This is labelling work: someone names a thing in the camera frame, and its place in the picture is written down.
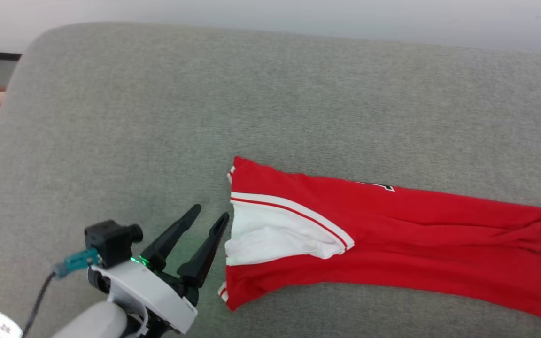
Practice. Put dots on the red jersey with white trim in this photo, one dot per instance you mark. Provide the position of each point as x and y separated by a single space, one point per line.
416 244

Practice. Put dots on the white label tag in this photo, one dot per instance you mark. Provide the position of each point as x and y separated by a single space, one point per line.
3 326

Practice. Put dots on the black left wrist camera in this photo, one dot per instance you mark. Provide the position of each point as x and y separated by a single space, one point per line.
111 240

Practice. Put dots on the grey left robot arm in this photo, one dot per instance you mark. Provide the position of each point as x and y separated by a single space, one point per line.
92 324

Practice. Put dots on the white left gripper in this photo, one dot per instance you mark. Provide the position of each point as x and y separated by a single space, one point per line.
153 295

